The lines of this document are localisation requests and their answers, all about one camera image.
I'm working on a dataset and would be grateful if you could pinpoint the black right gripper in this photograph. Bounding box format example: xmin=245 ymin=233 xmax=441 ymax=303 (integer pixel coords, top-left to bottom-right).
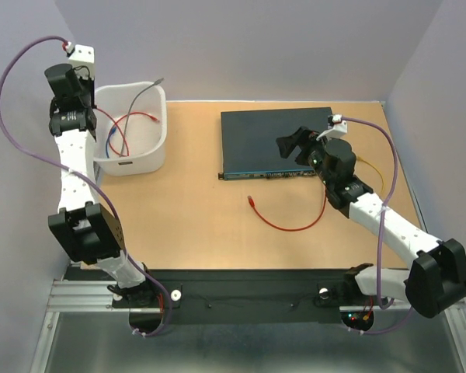
xmin=276 ymin=125 xmax=339 ymax=187

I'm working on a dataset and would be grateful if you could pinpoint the yellow patch cable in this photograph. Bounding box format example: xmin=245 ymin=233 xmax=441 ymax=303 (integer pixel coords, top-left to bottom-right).
xmin=356 ymin=155 xmax=385 ymax=191

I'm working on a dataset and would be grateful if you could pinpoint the red patch cable long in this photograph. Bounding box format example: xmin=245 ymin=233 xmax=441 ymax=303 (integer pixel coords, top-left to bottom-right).
xmin=96 ymin=108 xmax=130 ymax=158

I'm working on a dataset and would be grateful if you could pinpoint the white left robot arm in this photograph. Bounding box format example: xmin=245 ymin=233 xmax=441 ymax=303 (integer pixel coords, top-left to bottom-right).
xmin=44 ymin=64 xmax=158 ymax=308

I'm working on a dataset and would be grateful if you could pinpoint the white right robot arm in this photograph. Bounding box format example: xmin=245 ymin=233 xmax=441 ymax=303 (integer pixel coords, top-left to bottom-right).
xmin=276 ymin=127 xmax=466 ymax=319

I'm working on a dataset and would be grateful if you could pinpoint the white plastic basket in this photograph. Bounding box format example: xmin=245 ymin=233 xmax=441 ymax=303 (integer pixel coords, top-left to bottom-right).
xmin=94 ymin=82 xmax=167 ymax=176

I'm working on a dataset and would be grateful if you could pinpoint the dark blue network switch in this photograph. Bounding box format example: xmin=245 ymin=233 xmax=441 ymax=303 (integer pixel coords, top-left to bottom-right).
xmin=218 ymin=107 xmax=356 ymax=182

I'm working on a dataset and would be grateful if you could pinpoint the blue cable in basket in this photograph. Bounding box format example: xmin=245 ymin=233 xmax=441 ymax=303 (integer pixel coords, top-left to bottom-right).
xmin=106 ymin=124 xmax=120 ymax=159

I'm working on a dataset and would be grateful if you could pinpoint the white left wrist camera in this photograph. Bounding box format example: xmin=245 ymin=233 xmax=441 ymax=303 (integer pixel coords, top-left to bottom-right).
xmin=65 ymin=42 xmax=95 ymax=79

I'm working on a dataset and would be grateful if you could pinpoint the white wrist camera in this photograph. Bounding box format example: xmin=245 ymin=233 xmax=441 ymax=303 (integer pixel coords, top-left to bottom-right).
xmin=65 ymin=42 xmax=95 ymax=79
xmin=316 ymin=114 xmax=348 ymax=141

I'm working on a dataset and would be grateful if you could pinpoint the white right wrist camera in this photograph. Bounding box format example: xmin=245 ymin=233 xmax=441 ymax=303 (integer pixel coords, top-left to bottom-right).
xmin=316 ymin=114 xmax=348 ymax=141

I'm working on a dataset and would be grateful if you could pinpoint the red patch cable looped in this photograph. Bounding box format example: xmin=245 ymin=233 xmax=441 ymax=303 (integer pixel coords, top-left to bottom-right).
xmin=246 ymin=186 xmax=328 ymax=233

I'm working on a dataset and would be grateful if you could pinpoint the red cable in basket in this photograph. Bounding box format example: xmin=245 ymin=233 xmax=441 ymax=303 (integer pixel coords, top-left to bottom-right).
xmin=109 ymin=111 xmax=161 ymax=159

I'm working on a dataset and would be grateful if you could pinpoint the grey cable in basket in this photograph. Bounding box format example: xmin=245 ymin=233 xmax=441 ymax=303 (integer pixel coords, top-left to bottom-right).
xmin=118 ymin=77 xmax=165 ymax=157

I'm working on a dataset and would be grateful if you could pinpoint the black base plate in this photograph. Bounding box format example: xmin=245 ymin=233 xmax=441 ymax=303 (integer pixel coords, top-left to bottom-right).
xmin=61 ymin=267 xmax=447 ymax=326

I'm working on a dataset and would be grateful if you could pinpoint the aluminium frame rail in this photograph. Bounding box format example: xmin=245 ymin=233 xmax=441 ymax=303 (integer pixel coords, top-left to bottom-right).
xmin=46 ymin=277 xmax=466 ymax=312

